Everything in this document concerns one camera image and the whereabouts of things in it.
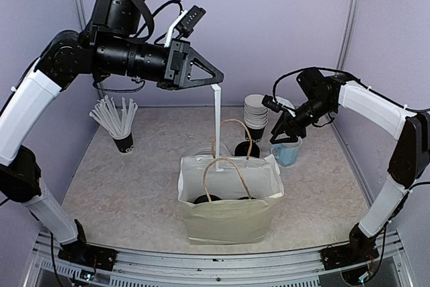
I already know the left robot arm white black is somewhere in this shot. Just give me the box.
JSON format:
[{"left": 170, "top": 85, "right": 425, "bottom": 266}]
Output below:
[{"left": 1, "top": 0, "right": 224, "bottom": 263}]

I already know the aluminium front rail frame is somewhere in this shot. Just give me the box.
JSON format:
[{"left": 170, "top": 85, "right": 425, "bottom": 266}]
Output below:
[{"left": 23, "top": 229, "right": 413, "bottom": 287}]

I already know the cream paper bag with handles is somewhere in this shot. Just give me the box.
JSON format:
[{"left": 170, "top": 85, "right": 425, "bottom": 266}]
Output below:
[{"left": 177, "top": 118, "right": 285, "bottom": 246}]

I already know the white paper straw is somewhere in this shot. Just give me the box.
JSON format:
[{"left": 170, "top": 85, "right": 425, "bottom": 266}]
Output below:
[{"left": 211, "top": 84, "right": 221, "bottom": 159}]

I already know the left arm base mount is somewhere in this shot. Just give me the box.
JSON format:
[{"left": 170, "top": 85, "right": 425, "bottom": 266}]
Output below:
[{"left": 58, "top": 243, "right": 118, "bottom": 272}]

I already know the grey spiral pattern plate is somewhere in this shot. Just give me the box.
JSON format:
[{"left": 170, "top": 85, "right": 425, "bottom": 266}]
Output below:
[{"left": 183, "top": 142, "right": 232, "bottom": 158}]

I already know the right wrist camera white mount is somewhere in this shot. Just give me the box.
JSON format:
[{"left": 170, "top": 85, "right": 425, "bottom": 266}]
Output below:
[{"left": 261, "top": 95, "right": 296, "bottom": 113}]

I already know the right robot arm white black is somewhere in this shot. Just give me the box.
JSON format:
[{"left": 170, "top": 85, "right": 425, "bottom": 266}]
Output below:
[{"left": 262, "top": 67, "right": 429, "bottom": 263}]

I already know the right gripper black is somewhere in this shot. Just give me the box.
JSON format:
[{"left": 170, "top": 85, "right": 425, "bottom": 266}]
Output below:
[{"left": 271, "top": 94, "right": 336, "bottom": 142}]

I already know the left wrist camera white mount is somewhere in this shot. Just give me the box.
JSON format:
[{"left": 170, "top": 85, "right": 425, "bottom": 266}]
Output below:
[{"left": 163, "top": 5, "right": 206, "bottom": 48}]

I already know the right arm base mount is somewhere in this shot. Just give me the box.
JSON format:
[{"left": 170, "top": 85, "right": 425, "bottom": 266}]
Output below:
[{"left": 320, "top": 244, "right": 379, "bottom": 270}]

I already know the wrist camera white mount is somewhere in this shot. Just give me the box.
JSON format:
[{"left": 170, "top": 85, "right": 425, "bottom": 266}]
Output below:
[
  {"left": 261, "top": 95, "right": 296, "bottom": 113},
  {"left": 163, "top": 5, "right": 206, "bottom": 48}
]

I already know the stack of black lids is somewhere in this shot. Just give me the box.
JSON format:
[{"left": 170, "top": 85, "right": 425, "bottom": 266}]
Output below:
[{"left": 234, "top": 141, "right": 260, "bottom": 158}]

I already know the stack of paper cups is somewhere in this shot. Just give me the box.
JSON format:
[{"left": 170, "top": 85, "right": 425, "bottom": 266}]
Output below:
[{"left": 244, "top": 94, "right": 269, "bottom": 143}]

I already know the cup of white straws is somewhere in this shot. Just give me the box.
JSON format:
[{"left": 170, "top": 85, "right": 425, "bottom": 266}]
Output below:
[{"left": 89, "top": 95, "right": 138, "bottom": 153}]

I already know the light blue ceramic mug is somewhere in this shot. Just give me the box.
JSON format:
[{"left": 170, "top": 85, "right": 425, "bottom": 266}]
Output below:
[{"left": 270, "top": 139, "right": 302, "bottom": 167}]

